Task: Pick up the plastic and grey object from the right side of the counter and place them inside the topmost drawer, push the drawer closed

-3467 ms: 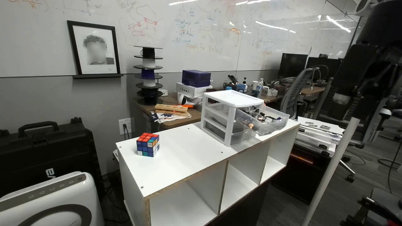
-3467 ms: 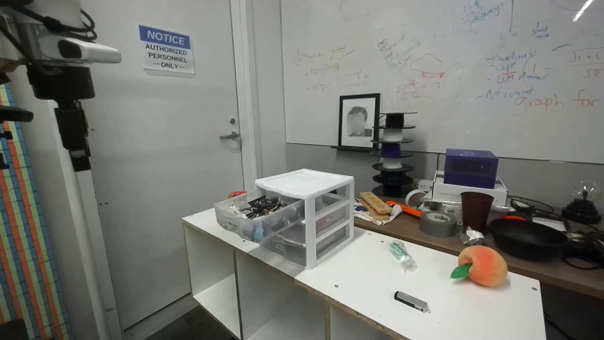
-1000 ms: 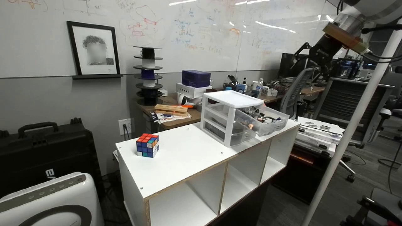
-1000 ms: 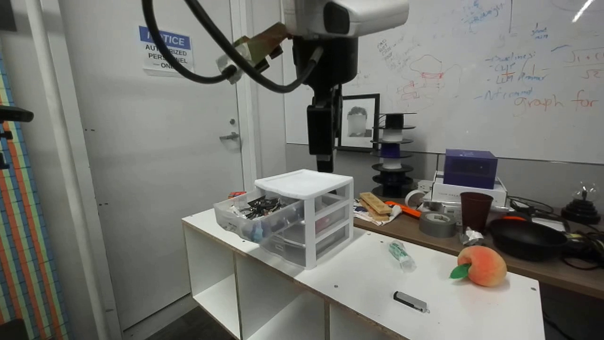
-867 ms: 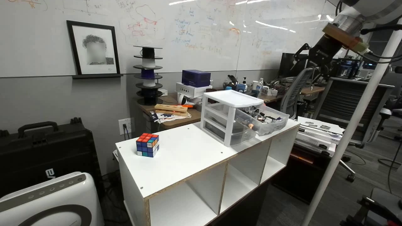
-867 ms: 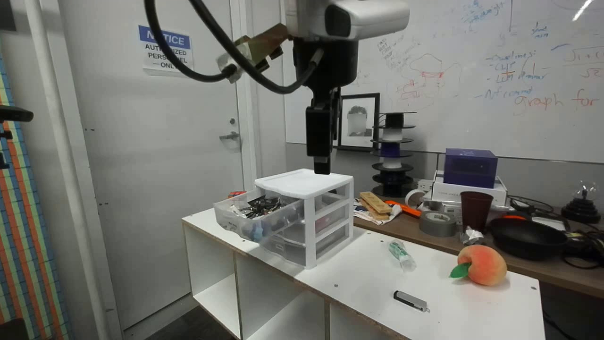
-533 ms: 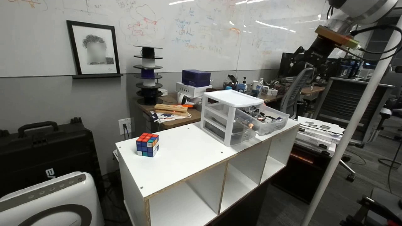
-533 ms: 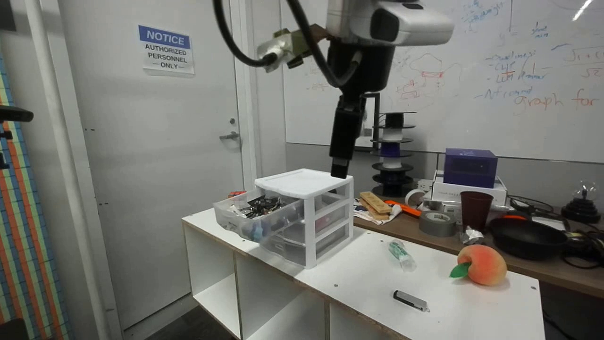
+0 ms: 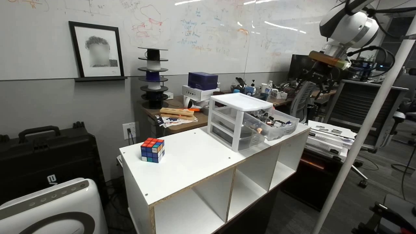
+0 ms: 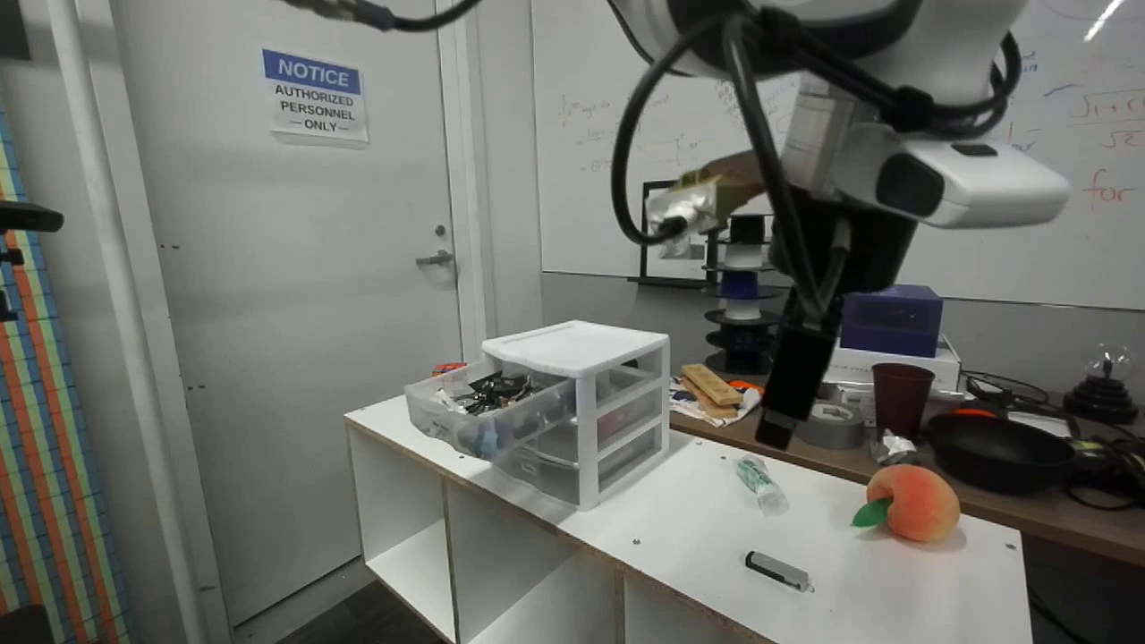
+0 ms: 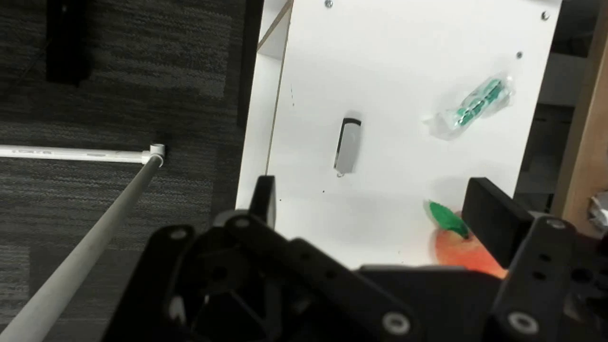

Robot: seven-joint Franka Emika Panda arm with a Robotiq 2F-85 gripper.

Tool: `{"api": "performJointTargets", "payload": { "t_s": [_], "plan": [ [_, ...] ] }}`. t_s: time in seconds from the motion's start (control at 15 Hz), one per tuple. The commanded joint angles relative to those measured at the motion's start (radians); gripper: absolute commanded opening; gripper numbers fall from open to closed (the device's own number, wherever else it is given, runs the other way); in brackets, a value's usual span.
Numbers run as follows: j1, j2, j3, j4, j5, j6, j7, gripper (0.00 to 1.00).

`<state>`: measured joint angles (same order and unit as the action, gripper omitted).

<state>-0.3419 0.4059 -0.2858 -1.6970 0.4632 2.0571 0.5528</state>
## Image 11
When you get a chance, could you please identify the wooden post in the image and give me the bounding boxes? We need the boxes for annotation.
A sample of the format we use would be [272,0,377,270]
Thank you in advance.
[551,0,608,238]

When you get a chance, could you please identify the white pipe frame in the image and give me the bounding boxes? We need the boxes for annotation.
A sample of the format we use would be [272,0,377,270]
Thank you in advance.
[0,143,166,342]

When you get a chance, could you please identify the orange toy fruit green leaf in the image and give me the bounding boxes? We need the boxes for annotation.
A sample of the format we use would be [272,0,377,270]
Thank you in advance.
[424,200,508,279]

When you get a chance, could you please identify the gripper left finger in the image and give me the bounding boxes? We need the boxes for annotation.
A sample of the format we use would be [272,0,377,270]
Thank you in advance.
[101,175,415,342]

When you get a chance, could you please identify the black box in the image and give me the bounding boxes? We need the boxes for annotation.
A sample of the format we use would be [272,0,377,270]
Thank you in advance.
[45,0,92,86]

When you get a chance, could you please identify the white drawer cabinet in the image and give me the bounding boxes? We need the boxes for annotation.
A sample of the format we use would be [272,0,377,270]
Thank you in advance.
[235,0,563,269]

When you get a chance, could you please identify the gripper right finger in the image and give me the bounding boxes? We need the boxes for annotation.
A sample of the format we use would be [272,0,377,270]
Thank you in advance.
[462,178,608,342]

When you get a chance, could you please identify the grey usb flash drive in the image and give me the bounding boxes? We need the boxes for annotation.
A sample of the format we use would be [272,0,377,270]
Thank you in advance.
[333,117,362,177]

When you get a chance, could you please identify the clear plastic bag green item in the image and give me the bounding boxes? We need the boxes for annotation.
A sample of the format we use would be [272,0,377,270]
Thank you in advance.
[423,72,515,141]

